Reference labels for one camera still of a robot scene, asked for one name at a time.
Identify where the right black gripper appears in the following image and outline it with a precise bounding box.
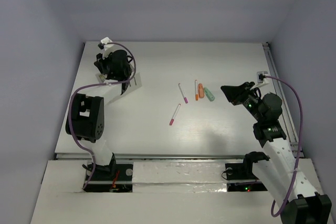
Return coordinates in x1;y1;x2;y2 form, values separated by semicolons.
220;81;264;122

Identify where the green correction tape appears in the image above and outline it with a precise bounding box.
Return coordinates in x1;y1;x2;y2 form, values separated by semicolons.
204;87;215;102

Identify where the white pen orange cap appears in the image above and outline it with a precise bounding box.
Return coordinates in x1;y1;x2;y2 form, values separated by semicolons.
194;80;199;101

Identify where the white pen magenta cap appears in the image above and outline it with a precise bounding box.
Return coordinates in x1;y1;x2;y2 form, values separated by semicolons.
178;83;188;104

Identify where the white pen pink cap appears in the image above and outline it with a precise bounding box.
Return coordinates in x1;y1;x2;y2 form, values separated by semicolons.
169;104;181;126

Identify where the orange correction tape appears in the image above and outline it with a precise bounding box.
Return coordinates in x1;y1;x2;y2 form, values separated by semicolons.
198;83;205;99

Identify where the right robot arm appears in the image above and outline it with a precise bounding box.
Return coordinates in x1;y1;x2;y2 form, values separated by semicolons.
221;82;332;223

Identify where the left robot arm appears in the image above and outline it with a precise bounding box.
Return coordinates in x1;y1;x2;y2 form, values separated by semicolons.
65;49;136;180

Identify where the white slotted pen holder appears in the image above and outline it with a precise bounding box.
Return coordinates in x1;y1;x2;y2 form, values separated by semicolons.
90;72;142;105

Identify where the white foam block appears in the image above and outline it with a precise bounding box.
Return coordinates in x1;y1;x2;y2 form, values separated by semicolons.
132;161;227;193

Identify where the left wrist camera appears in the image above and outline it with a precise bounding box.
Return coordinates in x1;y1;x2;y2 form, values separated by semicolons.
98;37;113;51

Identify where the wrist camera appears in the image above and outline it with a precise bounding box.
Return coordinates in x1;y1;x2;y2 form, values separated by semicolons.
98;37;113;51
253;71;269;88

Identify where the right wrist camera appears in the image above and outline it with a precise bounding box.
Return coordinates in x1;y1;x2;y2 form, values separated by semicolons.
253;71;269;88

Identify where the aluminium rail right side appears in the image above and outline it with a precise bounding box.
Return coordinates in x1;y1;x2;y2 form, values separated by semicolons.
262;42;305;158

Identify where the aluminium rail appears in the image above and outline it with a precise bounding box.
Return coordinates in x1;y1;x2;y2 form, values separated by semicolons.
262;42;305;158
55;153;245;160

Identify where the aluminium rail front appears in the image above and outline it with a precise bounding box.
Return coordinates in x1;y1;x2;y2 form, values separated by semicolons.
55;153;245;160

